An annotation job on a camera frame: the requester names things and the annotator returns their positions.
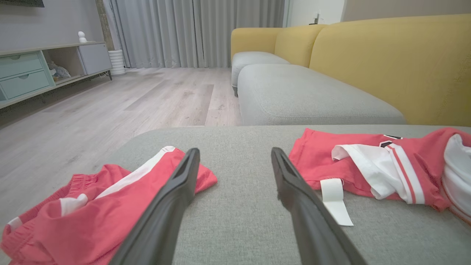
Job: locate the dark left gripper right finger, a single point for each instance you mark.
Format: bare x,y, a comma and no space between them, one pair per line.
305,221

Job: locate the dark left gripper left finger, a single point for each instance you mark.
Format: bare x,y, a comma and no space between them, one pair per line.
165,213

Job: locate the red Bulls jersey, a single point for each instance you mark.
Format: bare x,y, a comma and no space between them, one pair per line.
320,158

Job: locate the red shorts with white stripe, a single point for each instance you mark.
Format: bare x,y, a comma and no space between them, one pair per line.
92,221

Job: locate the yellow sofa back cushion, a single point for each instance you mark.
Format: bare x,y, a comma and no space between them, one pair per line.
296,44
252,38
397,70

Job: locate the grey plush toy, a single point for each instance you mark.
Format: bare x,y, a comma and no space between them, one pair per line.
59,71

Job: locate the grey pleated curtain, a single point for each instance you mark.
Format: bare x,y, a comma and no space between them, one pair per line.
184,33

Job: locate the small white figurine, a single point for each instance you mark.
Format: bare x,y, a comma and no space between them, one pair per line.
82,36

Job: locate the mint and grey TV cabinet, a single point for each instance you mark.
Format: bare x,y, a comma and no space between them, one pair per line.
22,73

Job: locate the small white device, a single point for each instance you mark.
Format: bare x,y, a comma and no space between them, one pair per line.
317,18

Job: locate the brown wooden post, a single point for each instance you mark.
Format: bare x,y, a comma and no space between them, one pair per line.
105,25

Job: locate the dark wall television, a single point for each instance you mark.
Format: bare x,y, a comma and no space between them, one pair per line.
22,3

